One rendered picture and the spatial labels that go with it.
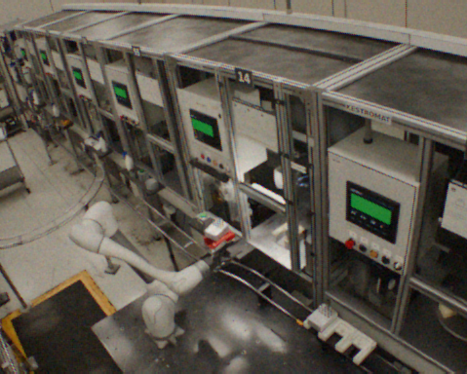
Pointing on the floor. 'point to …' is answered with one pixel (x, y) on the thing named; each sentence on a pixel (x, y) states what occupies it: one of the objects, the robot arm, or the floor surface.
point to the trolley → (5, 169)
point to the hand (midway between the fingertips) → (235, 246)
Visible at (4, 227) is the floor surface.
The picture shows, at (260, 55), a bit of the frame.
